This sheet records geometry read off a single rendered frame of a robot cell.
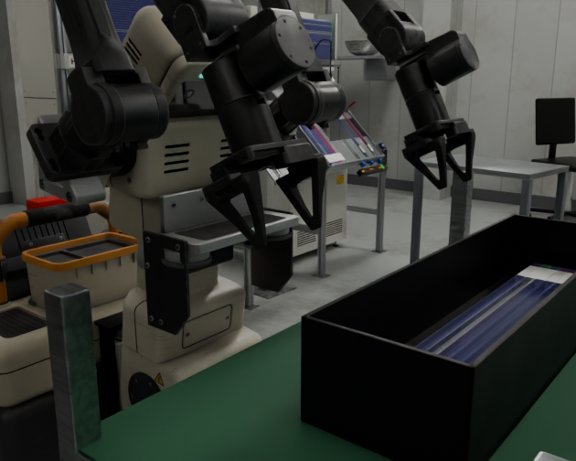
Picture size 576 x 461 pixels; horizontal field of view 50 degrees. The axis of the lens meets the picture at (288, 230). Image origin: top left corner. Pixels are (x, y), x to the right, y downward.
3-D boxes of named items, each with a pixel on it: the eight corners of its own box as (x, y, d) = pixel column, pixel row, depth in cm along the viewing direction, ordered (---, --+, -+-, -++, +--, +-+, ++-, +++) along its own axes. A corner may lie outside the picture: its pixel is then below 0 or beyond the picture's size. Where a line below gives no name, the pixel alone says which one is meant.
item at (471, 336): (531, 282, 99) (533, 262, 98) (578, 292, 95) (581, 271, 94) (361, 413, 61) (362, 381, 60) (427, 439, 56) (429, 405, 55)
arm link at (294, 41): (224, 19, 73) (168, 15, 67) (293, -37, 66) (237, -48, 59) (260, 112, 73) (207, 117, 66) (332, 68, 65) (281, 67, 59)
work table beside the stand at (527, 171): (516, 324, 328) (530, 174, 308) (408, 291, 378) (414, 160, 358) (553, 303, 357) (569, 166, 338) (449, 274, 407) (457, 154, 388)
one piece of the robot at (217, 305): (49, 423, 118) (42, 100, 98) (197, 355, 146) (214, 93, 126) (136, 497, 103) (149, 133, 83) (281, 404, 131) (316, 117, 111)
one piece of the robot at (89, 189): (37, 189, 93) (36, 114, 89) (68, 185, 97) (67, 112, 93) (76, 207, 87) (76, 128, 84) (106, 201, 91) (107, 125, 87)
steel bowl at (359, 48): (389, 56, 650) (390, 41, 647) (370, 55, 620) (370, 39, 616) (357, 57, 674) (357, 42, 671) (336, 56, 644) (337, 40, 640)
